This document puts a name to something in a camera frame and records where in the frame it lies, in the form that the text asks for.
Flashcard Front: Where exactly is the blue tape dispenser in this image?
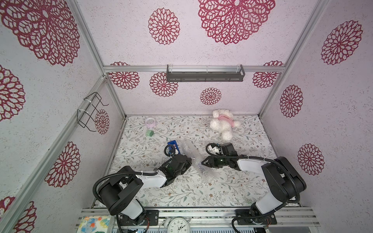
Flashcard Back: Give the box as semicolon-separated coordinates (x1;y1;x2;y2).
164;140;181;157

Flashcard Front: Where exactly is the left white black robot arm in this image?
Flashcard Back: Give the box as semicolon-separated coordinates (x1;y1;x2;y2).
92;145;192;226

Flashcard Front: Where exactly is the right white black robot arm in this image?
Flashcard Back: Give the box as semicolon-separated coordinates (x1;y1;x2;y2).
201;143;307;233

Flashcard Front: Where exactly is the white teddy bear pink shirt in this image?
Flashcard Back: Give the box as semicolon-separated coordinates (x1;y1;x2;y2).
210;109;241;141

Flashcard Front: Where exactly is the white analog clock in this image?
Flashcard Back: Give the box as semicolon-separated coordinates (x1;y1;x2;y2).
167;217;191;233

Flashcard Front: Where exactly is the colourful patterned box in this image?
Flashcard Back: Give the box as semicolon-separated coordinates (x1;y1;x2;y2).
76;216;115;233

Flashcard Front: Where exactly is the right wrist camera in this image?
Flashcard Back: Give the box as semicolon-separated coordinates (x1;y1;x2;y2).
208;143;222;155

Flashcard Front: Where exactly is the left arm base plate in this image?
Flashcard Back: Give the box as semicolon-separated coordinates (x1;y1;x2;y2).
119;210;159;226

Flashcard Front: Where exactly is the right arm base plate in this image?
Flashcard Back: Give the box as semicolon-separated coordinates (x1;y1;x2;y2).
235;209;277;225

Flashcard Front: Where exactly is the black wall shelf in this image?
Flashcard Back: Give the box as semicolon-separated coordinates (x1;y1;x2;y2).
166;65;246;83

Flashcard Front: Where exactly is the black wire wall rack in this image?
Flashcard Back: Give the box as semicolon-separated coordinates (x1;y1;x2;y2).
76;92;110;135

